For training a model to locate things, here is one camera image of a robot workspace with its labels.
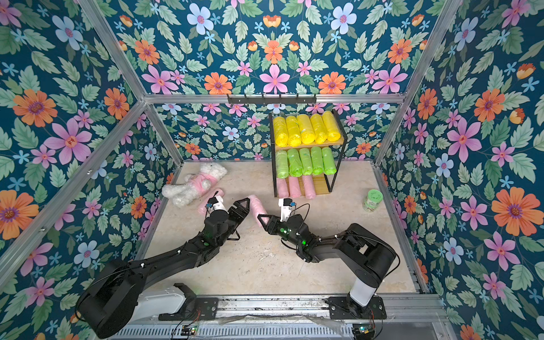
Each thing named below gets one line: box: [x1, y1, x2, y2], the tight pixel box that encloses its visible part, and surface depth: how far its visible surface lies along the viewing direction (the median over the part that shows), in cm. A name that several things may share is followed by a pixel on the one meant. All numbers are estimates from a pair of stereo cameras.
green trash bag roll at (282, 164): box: [275, 150, 289, 180], surface depth 92 cm
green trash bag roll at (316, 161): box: [310, 146, 324, 176], surface depth 94 cm
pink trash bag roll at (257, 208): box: [248, 194, 270, 228], surface depth 84 cm
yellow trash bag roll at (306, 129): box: [296, 113, 316, 145], surface depth 80 cm
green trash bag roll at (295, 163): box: [286, 148, 304, 178], surface depth 92 cm
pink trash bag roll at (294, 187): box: [289, 176, 302, 198], surface depth 104 cm
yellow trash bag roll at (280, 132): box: [273, 116, 289, 149], surface depth 79 cm
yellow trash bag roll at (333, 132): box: [321, 110, 341, 142], surface depth 82 cm
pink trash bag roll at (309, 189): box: [301, 174, 317, 200], surface depth 107 cm
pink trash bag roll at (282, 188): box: [276, 177, 289, 199], surface depth 103 cm
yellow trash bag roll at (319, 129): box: [310, 113, 328, 145], surface depth 81 cm
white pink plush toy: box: [161, 162, 228, 208], surface depth 101 cm
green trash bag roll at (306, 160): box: [298, 148, 314, 176], surface depth 93 cm
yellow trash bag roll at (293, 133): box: [286, 115, 302, 148], surface depth 80 cm
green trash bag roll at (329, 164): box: [321, 146, 338, 175], surface depth 93 cm
